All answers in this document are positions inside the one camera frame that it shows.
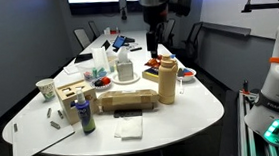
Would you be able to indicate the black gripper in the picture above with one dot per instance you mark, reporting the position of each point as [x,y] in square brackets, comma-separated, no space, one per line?
[154,15]

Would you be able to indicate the white paper napkin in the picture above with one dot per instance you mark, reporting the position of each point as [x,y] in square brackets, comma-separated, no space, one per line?
[130,129]

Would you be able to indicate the black remote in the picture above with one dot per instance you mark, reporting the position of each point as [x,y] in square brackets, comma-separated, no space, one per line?
[136,49]

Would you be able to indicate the small black device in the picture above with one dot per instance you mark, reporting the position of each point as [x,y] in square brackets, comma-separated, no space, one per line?
[129,40]

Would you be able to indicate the blue-screen tablet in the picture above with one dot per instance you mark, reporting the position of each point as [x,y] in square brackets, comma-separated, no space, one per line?
[119,42]

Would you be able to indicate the hanging black microphone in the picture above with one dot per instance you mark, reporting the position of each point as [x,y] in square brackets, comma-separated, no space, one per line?
[123,12]

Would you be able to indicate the small red object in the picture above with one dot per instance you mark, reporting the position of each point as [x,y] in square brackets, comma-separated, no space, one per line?
[115,32]

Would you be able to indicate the grey tissue box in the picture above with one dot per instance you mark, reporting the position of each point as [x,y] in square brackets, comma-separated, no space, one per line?
[125,70]

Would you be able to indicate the white round plate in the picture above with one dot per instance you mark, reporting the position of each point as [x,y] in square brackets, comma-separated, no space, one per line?
[136,79]

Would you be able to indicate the beige water bottle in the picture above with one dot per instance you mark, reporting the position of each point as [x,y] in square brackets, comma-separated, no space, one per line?
[168,82]

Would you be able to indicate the white bowl of coloured blocks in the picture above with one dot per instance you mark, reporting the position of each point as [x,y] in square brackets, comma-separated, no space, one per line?
[186,75]

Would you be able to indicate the small white box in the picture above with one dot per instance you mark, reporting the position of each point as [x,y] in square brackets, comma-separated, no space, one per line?
[107,31]

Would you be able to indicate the small black tablet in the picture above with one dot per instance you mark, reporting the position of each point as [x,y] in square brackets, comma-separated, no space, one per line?
[106,45]

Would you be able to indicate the metal spoon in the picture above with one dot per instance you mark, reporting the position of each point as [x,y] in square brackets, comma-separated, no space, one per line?
[181,85]

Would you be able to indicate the clear plastic bag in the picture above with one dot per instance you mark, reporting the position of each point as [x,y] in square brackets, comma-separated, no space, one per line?
[100,59]

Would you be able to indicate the bowl with red black items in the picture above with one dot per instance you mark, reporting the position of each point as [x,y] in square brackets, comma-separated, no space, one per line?
[101,82]

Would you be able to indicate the clear plastic container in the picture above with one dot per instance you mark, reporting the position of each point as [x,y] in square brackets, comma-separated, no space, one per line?
[94,73]

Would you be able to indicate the black flat laptop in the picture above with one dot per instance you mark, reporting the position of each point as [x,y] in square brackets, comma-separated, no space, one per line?
[83,57]

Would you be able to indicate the white paper sheet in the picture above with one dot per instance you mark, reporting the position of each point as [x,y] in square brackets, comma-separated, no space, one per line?
[70,69]

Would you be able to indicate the black red-tipped knob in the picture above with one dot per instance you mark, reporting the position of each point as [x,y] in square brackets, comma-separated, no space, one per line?
[245,86]

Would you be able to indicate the blue green spray bottle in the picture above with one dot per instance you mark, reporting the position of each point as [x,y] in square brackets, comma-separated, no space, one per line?
[85,115]

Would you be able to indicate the wooden shape sorter box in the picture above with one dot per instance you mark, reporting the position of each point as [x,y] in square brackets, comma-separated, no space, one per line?
[69,107]

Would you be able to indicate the patterned paper cup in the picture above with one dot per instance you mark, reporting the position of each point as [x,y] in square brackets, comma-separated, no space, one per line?
[46,90]

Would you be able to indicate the small grey block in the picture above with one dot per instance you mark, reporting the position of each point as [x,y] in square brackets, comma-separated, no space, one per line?
[15,127]
[55,124]
[49,112]
[60,114]

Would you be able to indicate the white flat board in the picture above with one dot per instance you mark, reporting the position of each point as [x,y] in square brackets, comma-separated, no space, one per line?
[34,139]

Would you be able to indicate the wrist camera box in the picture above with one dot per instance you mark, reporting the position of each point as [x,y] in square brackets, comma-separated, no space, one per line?
[181,1]

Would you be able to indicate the grey wall ledge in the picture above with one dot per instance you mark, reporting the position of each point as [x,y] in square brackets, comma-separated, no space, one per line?
[226,28]

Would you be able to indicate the aluminium rail frame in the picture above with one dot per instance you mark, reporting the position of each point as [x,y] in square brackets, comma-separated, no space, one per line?
[242,130]

